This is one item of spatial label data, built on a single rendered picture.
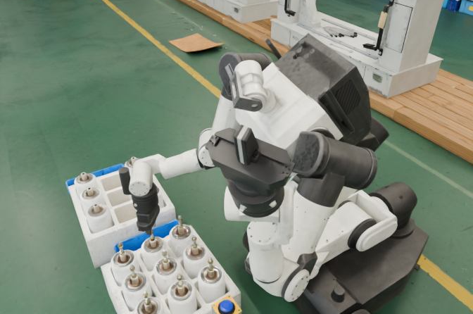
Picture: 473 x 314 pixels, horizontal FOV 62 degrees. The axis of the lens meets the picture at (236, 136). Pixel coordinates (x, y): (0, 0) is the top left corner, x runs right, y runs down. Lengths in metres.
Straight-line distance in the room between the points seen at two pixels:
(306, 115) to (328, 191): 0.19
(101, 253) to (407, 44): 2.27
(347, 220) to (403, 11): 1.70
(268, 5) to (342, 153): 3.75
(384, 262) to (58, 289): 1.33
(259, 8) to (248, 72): 3.54
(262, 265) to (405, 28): 2.31
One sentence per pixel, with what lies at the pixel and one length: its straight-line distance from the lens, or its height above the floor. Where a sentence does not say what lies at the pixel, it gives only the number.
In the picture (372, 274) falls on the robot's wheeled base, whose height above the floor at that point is 0.17.
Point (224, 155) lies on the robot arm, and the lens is 0.54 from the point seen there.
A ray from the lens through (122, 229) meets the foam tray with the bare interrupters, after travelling 1.78.
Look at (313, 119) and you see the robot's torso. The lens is 0.92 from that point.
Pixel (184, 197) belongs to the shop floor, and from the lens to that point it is 2.12.
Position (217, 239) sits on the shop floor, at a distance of 1.90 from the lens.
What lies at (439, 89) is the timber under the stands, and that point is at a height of 0.07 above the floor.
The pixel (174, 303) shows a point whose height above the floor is 0.24.
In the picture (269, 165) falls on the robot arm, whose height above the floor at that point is 1.10.
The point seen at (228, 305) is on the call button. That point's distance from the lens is 1.31.
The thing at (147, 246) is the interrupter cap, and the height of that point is 0.25.
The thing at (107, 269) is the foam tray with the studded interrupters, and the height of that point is 0.18.
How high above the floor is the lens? 1.43
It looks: 34 degrees down
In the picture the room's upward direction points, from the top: straight up
